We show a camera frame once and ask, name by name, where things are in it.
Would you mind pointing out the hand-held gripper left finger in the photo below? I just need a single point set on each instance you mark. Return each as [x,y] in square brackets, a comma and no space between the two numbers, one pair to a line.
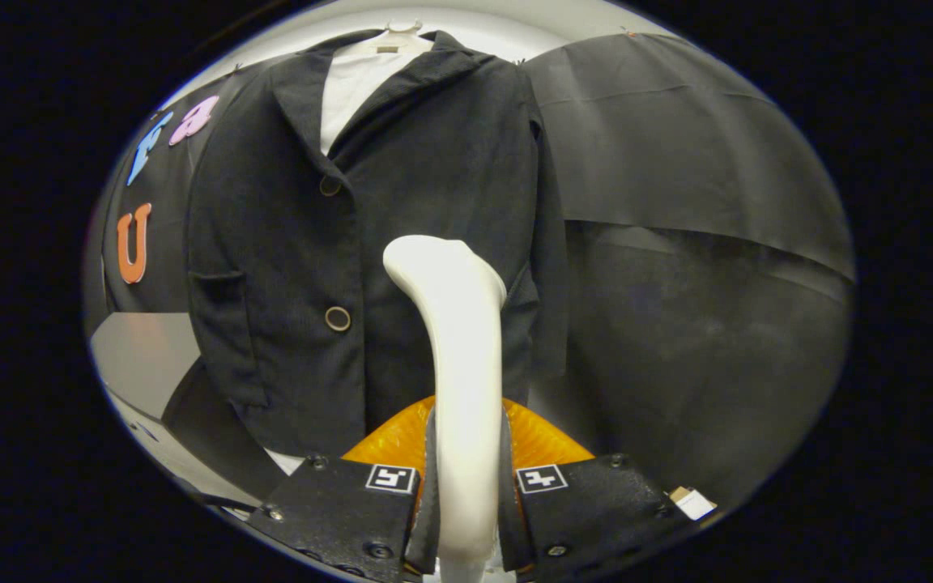
[428,518]

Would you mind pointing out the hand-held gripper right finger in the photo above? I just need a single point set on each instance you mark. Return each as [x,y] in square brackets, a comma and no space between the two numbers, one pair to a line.
[512,518]

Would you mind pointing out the black button jacket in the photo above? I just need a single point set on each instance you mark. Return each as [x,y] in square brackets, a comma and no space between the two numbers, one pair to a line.
[272,243]

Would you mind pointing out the cardboard box with papers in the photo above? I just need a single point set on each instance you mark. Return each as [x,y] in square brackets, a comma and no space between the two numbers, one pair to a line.
[693,502]

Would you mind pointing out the black backdrop cloth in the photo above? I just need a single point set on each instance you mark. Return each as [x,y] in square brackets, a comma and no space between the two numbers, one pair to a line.
[677,324]

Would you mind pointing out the grey cabinet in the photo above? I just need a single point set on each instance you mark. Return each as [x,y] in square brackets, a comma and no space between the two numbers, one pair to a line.
[138,356]

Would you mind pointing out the white mannequin torso on stand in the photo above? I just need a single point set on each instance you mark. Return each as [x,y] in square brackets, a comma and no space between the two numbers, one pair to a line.
[357,81]

